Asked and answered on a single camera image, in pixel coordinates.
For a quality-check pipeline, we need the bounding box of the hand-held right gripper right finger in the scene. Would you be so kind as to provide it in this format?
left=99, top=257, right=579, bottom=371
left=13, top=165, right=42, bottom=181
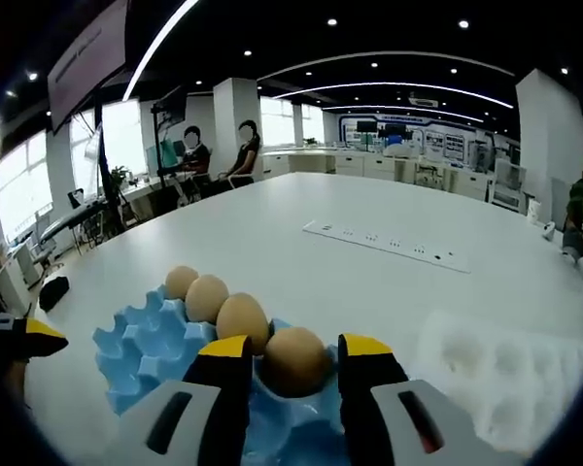
left=337, top=331, right=521, bottom=466

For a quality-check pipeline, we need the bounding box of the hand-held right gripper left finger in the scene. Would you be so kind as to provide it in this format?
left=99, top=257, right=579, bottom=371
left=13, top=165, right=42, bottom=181
left=101, top=333, right=254, bottom=466

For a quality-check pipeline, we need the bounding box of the blue egg tray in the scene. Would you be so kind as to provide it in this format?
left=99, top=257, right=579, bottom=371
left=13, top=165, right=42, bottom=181
left=91, top=283, right=347, bottom=466

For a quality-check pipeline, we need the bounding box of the white foam egg holder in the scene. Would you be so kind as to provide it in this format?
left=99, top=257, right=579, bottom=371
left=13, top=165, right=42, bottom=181
left=407, top=310, right=583, bottom=452

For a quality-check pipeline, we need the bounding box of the black pouch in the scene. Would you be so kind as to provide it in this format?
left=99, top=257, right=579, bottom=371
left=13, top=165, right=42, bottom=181
left=38, top=275, right=72, bottom=312

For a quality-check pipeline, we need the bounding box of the black folding table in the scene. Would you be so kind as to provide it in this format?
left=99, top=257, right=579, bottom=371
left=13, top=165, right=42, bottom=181
left=38, top=198, right=108, bottom=244

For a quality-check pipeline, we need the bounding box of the white power strip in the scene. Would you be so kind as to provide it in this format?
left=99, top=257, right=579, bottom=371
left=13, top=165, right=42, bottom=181
left=301, top=219, right=473, bottom=274

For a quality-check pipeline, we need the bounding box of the white table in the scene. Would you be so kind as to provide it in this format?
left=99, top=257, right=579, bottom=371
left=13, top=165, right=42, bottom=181
left=23, top=170, right=583, bottom=466

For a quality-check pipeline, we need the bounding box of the white chair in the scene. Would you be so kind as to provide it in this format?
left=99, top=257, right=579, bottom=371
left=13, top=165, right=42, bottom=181
left=225, top=172, right=263, bottom=188

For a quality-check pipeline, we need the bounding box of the white cabinet row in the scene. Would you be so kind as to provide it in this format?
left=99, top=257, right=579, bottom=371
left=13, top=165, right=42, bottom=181
left=261, top=148, right=495, bottom=203

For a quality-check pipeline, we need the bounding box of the grey rounded object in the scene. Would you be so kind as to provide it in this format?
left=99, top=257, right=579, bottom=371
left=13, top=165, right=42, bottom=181
left=561, top=227, right=583, bottom=263

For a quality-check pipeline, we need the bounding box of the grey mesh office chair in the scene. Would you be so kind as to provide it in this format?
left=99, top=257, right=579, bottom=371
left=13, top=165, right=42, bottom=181
left=490, top=157, right=524, bottom=210

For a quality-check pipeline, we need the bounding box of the black monitor on stand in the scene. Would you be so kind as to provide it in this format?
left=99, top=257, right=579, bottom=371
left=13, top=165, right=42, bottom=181
left=149, top=85, right=189, bottom=188

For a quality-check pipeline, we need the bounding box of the large hanging display screen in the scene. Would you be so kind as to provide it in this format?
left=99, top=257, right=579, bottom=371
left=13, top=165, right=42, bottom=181
left=46, top=0, right=130, bottom=133

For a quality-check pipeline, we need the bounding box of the blue framed display wall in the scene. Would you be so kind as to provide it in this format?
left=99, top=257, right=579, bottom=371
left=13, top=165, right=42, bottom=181
left=337, top=112, right=521, bottom=166

